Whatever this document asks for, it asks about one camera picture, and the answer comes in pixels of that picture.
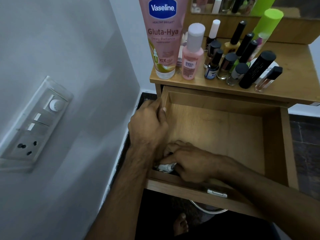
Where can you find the wooden drawer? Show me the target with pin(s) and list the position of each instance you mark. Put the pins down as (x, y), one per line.
(225, 129)

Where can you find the white cap nail polish bottle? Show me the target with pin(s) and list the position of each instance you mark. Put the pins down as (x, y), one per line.
(214, 28)

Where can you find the person's legs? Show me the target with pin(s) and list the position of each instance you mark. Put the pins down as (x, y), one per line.
(162, 217)

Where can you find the green nail polish bottle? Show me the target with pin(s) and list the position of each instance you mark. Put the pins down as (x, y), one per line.
(249, 51)

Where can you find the dressing table mirror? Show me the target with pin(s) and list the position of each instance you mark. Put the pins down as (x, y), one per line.
(295, 4)

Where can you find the black lipstick tube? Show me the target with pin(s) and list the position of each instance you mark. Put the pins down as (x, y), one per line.
(257, 69)

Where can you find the white wall switch board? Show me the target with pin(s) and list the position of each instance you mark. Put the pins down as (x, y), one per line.
(32, 132)

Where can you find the clear box of pink tubes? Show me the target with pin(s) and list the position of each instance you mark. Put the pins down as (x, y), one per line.
(183, 47)

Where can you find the dark cap gold nail polish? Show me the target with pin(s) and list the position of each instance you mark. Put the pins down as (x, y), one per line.
(226, 66)

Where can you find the pink lotion tube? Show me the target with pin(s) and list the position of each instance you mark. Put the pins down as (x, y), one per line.
(162, 42)

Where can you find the person's left forearm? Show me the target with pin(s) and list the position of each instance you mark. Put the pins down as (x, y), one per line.
(122, 202)

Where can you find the small brown bottle black cap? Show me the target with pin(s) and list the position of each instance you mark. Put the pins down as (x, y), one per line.
(268, 79)

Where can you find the person's right hand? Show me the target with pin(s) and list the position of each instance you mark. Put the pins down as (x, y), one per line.
(195, 162)

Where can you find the person's right forearm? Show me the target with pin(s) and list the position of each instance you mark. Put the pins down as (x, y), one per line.
(275, 197)

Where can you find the striped green white cloth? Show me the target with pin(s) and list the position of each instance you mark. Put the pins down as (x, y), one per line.
(166, 167)

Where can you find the person's left hand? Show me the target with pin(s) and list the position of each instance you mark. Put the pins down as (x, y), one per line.
(147, 129)

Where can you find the neon green tube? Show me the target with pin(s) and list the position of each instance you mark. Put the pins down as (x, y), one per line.
(268, 22)

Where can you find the pink bottle white cap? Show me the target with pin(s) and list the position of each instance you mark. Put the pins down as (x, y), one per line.
(191, 59)

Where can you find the clear nail polish bottle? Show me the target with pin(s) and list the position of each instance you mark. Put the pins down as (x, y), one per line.
(245, 43)

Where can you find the red nail polish bottle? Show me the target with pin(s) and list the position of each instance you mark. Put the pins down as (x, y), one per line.
(261, 42)

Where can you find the round white jar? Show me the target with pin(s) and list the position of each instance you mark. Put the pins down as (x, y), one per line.
(270, 69)

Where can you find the blue label nail polish bottle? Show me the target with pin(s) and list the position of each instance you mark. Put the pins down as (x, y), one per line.
(211, 71)

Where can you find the wooden dressing table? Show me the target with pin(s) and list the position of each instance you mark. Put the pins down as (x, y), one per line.
(295, 79)

